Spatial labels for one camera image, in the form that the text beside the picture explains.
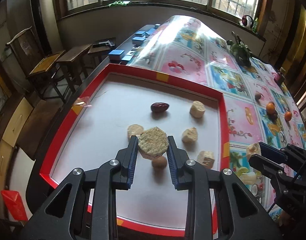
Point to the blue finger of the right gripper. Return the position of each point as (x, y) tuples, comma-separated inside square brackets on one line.
[(265, 166), (272, 153)]

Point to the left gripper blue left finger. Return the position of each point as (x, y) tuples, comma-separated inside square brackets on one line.
[(123, 175)]

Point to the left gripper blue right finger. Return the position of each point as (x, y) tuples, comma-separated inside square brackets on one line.
[(177, 158)]

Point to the brown longan fruit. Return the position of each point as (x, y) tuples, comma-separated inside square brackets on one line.
[(253, 149), (159, 163), (257, 96)]

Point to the beige cake chunk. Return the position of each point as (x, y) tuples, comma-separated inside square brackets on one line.
[(134, 130), (197, 109), (190, 135), (206, 158)]

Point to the dark red jujube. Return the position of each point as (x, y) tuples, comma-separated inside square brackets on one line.
[(273, 116), (159, 107)]

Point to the small orange tangerine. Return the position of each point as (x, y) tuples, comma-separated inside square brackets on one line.
[(287, 116)]

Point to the large orange tangerine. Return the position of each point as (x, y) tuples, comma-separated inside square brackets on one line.
[(270, 108)]

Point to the beige hexagonal cake piece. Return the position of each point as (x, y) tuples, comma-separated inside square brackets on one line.
[(153, 143)]

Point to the colourful fruit print tablecloth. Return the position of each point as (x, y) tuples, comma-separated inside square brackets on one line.
[(185, 47)]

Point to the red cardboard box tray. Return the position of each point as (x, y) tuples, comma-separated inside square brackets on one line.
[(94, 131)]

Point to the dark red jar with lid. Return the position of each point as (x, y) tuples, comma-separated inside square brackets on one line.
[(279, 78)]

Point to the dark green leafy vegetable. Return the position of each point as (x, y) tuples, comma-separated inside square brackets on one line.
[(240, 51)]

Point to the red plastic bag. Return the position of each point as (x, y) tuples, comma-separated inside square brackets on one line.
[(14, 204)]

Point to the blue and white box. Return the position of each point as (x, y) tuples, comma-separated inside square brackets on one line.
[(138, 40), (116, 55)]

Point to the green bottle on sill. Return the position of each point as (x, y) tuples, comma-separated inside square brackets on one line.
[(254, 27)]

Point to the wooden stool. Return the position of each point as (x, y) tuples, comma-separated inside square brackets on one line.
[(72, 65)]

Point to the wooden chair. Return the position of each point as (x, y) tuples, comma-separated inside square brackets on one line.
[(40, 70)]

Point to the green cloth on sill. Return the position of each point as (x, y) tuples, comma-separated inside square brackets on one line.
[(119, 4)]

